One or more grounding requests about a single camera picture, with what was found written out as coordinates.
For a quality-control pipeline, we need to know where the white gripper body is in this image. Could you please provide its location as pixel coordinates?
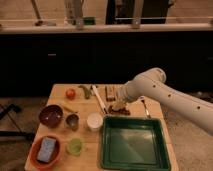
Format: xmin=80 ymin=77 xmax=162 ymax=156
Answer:
xmin=112 ymin=88 xmax=128 ymax=111

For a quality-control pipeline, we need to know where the yellow banana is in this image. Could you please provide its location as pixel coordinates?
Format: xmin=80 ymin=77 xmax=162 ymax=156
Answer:
xmin=61 ymin=105 xmax=78 ymax=113

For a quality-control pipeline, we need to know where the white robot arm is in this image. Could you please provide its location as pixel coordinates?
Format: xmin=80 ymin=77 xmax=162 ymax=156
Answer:
xmin=112 ymin=68 xmax=213 ymax=136

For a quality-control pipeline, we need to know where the white paper cup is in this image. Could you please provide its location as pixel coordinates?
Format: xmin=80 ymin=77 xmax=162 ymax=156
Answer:
xmin=87 ymin=113 xmax=103 ymax=131

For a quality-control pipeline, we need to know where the small metal cup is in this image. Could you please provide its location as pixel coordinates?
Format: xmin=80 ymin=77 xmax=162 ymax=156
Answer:
xmin=66 ymin=114 xmax=79 ymax=131

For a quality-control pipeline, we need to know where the light green plastic cup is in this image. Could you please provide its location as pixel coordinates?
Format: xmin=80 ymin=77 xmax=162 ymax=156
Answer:
xmin=66 ymin=138 xmax=82 ymax=156

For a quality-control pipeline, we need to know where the brown wooden block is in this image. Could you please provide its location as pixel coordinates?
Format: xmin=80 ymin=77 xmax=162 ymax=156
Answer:
xmin=105 ymin=86 xmax=116 ymax=102

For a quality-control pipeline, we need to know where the metal fork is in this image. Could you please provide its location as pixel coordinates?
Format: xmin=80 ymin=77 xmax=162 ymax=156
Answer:
xmin=141 ymin=98 xmax=151 ymax=118

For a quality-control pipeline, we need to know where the green chili pepper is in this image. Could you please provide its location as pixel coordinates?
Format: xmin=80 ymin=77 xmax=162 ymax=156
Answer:
xmin=78 ymin=85 xmax=91 ymax=99

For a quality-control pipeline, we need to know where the green plastic tray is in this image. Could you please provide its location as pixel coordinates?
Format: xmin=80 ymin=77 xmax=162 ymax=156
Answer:
xmin=100 ymin=117 xmax=171 ymax=171

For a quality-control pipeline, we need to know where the dark red bowl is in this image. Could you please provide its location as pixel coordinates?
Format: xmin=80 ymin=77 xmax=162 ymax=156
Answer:
xmin=39 ymin=105 xmax=63 ymax=128

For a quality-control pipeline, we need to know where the blue sponge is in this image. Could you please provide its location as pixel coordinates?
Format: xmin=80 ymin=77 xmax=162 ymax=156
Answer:
xmin=37 ymin=137 xmax=56 ymax=163

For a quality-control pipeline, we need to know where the orange bowl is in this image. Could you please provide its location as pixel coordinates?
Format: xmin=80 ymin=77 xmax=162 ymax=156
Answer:
xmin=29 ymin=135 xmax=61 ymax=171

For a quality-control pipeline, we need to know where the black stand on floor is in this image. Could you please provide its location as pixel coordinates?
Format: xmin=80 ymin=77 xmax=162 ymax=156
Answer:
xmin=0 ymin=103 xmax=36 ymax=143

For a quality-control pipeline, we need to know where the white handled knife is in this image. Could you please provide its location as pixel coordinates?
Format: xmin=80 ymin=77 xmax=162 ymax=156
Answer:
xmin=92 ymin=85 xmax=108 ymax=114

